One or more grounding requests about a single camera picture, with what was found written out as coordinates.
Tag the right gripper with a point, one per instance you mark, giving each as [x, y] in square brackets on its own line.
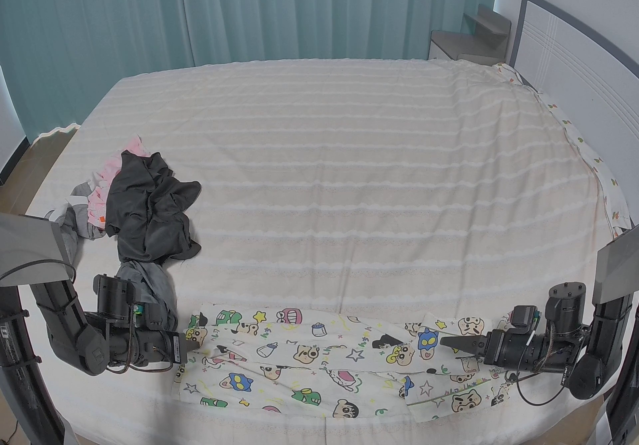
[514, 348]

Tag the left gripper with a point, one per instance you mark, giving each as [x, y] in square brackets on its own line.
[159, 348]

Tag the white printed pyjama top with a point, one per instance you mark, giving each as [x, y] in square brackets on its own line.
[324, 358]

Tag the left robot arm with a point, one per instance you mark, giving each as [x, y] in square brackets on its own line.
[65, 323]

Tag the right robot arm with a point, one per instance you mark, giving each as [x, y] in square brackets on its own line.
[606, 328]

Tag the dark grey garment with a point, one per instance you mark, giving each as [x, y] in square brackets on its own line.
[157, 288]

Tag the black garment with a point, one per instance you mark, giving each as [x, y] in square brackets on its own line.
[149, 203]

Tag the grey and white garment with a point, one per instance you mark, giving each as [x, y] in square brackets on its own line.
[75, 228]

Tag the pink garment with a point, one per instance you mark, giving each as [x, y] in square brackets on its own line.
[107, 183]

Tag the bed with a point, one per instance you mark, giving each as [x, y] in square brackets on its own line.
[349, 158]

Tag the grey bedside table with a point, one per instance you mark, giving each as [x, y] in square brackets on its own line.
[464, 41]

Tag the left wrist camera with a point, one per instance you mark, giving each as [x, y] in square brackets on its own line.
[157, 315]

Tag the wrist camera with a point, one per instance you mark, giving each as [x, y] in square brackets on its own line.
[523, 317]
[157, 315]

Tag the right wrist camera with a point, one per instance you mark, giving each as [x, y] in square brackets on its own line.
[523, 317]

